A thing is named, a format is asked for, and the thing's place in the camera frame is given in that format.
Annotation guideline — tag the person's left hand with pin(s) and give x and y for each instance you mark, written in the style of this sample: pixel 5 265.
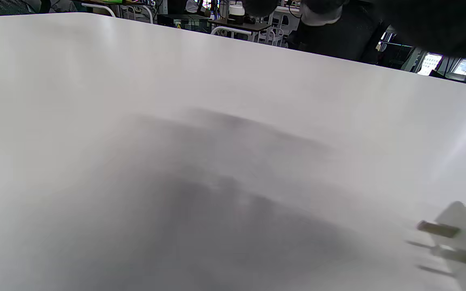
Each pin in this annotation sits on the person's left hand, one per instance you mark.
pixel 439 24

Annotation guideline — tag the window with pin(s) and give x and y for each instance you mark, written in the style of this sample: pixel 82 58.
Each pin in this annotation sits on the window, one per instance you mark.
pixel 429 64

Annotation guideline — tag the dark background table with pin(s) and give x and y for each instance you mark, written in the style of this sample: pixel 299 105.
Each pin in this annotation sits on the dark background table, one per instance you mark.
pixel 241 26

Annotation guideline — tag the white metal chair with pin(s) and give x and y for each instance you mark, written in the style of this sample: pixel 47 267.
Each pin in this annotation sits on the white metal chair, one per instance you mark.
pixel 233 30
pixel 99 8

